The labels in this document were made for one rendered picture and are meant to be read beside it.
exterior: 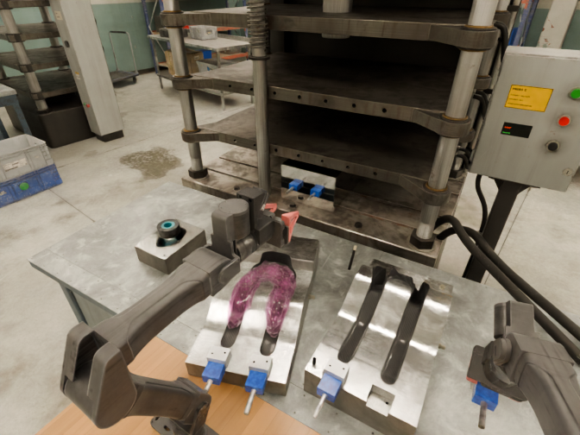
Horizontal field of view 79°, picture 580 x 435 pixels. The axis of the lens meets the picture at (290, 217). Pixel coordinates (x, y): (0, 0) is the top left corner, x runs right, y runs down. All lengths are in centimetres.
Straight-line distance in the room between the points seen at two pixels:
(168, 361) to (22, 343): 154
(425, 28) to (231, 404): 120
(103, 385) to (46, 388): 168
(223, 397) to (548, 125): 122
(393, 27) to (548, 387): 108
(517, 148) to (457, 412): 83
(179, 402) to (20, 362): 172
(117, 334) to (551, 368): 59
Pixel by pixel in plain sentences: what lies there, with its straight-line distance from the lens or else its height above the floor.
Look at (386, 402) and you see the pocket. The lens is 92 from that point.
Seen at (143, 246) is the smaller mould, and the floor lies 87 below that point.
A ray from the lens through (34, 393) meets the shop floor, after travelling 226.
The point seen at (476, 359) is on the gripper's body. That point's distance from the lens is 82.
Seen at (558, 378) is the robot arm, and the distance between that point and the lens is 61.
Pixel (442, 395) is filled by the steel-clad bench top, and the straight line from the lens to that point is 104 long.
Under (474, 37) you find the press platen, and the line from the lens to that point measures 117.
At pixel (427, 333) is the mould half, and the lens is 101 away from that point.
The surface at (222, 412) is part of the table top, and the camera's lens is 97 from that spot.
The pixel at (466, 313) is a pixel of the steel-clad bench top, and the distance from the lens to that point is 124.
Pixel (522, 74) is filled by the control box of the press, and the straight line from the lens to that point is 133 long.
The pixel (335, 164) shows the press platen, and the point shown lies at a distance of 149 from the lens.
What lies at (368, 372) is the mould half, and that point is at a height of 89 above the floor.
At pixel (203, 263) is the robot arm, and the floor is 123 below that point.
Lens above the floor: 165
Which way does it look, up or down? 34 degrees down
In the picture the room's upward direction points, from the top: straight up
